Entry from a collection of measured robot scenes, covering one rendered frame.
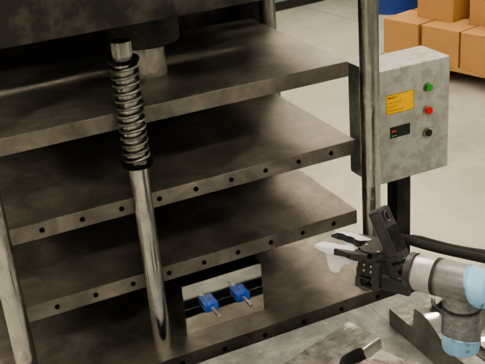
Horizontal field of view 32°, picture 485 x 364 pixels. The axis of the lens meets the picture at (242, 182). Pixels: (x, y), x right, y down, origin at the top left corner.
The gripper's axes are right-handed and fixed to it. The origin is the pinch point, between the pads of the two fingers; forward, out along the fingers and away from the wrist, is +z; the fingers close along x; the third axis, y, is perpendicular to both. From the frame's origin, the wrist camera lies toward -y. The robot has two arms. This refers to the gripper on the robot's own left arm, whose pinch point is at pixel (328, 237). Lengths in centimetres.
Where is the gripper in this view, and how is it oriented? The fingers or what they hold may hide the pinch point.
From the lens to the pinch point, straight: 180.0
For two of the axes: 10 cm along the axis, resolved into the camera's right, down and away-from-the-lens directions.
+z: -8.1, -1.8, 5.6
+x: 5.9, -2.6, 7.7
